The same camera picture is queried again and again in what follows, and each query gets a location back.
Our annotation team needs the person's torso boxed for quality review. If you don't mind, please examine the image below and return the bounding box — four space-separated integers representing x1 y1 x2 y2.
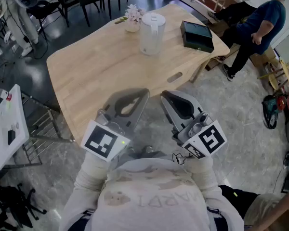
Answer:
59 157 244 231

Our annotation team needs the white plastic jug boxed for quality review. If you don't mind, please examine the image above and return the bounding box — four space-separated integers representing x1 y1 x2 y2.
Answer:
139 12 166 55

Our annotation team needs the red label plastic bottle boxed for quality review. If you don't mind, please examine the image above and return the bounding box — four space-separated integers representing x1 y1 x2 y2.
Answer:
0 87 13 101

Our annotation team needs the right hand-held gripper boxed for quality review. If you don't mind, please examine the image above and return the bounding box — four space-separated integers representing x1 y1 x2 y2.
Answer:
160 90 228 159

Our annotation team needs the green power tool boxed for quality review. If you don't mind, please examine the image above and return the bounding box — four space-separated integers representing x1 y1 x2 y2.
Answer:
262 94 288 129

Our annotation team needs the black floor cable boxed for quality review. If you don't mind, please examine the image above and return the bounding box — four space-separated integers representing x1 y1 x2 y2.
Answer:
31 38 49 60

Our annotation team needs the black swivel chair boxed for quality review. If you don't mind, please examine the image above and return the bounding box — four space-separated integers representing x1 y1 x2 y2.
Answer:
0 183 48 231

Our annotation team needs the white side table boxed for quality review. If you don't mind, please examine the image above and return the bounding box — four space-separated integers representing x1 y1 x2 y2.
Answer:
0 84 30 171

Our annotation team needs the black power adapter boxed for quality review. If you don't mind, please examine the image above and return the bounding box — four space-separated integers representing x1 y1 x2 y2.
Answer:
7 125 16 146

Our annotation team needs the white humanoid robot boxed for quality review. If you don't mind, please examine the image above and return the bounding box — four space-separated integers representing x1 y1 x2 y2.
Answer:
0 0 39 57

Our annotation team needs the dark green open box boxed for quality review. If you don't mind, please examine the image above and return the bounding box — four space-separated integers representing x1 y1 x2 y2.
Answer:
180 20 215 53

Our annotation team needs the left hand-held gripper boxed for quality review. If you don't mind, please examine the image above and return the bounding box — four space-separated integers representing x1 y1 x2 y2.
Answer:
80 88 150 163

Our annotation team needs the yellow wooden stool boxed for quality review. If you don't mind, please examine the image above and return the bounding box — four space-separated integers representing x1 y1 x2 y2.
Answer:
257 59 289 91

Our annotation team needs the pink artificial flower bunch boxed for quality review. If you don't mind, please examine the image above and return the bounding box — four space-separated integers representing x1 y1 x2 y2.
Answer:
114 4 147 25

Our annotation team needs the thin black cable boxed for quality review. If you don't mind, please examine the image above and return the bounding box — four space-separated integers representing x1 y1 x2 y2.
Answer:
171 153 194 166

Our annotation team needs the grey metal frame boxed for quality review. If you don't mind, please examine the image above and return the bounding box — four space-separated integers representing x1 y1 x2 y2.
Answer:
20 91 75 167

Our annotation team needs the clear glass vase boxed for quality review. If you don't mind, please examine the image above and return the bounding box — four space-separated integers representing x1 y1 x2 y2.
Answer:
124 20 141 33

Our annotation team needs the person's right forearm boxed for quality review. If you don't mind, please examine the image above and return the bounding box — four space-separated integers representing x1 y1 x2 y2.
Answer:
183 153 223 197

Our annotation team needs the person's left forearm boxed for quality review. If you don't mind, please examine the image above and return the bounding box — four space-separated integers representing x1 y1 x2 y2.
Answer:
73 151 114 195

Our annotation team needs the cardboard box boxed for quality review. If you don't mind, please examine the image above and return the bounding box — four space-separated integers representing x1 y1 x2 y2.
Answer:
249 46 280 67

